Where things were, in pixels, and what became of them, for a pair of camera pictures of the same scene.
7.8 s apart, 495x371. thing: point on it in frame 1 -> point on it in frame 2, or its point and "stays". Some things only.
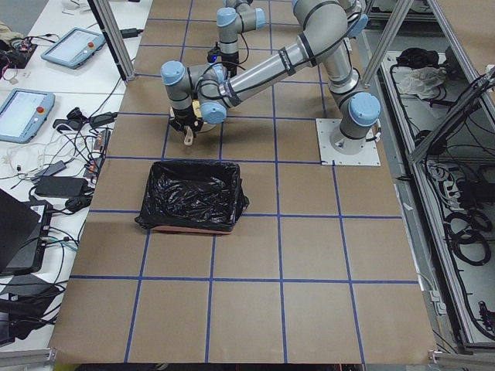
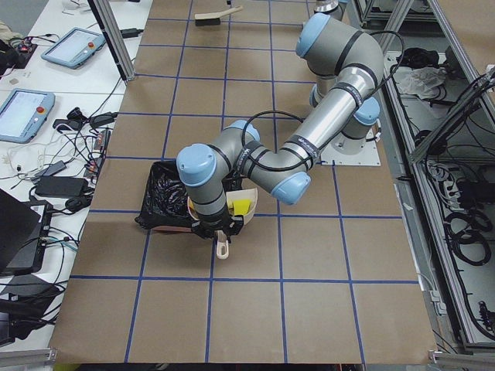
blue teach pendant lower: x=24 y=114 stays
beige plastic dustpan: x=207 y=127 -> x=222 y=243
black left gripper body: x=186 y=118 -> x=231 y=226
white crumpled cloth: x=422 y=81 stays
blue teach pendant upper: x=75 y=48 stays
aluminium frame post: x=104 y=10 stays
